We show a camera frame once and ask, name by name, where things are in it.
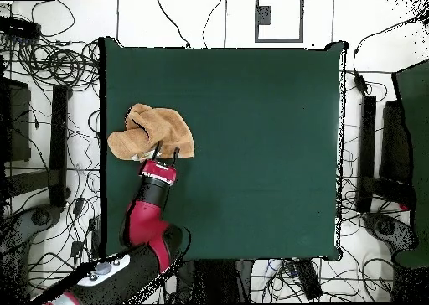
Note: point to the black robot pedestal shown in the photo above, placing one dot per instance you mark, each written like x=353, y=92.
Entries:
x=218, y=281

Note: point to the dark green table cloth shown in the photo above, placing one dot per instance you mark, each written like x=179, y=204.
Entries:
x=251, y=134

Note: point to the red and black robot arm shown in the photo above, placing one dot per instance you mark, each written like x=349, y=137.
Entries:
x=144, y=224

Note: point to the black power adapter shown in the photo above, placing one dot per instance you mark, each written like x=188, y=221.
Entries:
x=76, y=249
x=78, y=206
x=360, y=83

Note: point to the orange terry towel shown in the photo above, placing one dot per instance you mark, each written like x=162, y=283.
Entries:
x=157, y=130

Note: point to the black furniture panel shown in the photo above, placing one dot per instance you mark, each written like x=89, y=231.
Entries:
x=395, y=144
x=16, y=124

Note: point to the black stand bar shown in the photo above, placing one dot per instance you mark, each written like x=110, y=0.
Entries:
x=367, y=150
x=58, y=144

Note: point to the green hanging cloth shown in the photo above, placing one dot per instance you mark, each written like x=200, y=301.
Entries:
x=415, y=150

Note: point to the dark grey block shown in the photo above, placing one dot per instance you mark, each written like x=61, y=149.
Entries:
x=264, y=16

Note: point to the black power strip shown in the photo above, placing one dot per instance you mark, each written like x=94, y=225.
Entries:
x=308, y=278
x=95, y=238
x=20, y=28

